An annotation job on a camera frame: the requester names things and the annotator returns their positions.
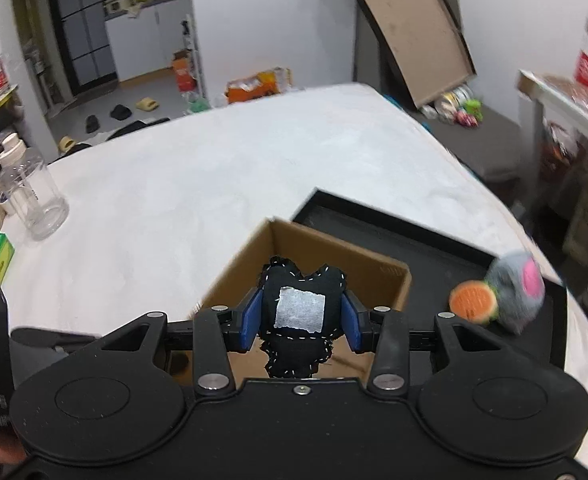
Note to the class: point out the hamburger plush toy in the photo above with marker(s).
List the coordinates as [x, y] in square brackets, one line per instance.
[475, 301]

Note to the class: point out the orange package on floor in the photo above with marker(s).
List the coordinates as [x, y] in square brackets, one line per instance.
[271, 82]

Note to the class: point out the black desk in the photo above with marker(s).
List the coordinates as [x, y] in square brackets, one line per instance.
[543, 92]

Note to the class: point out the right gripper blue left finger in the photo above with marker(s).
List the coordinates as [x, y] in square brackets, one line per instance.
[216, 332]

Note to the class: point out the yellow slipper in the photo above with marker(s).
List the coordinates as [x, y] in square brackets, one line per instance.
[147, 104]

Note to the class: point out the grey bench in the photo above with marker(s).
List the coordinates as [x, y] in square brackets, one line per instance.
[491, 150]

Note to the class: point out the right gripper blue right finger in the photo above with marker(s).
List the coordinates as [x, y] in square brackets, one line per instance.
[384, 332]

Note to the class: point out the clear plastic bottle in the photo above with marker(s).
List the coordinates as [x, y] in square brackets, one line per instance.
[30, 188]

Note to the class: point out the white cabinet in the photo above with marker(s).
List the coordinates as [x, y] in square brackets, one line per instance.
[148, 42]

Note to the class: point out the large flat cardboard box lid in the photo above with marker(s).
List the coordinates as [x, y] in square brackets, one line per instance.
[424, 51]

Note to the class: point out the grey pink plush toy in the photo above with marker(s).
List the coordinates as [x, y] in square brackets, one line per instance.
[518, 285]

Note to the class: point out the black heart pillow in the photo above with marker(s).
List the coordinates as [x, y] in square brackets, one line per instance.
[301, 317]

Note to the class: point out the black plastic tray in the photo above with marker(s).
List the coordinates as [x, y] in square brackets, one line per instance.
[437, 263]

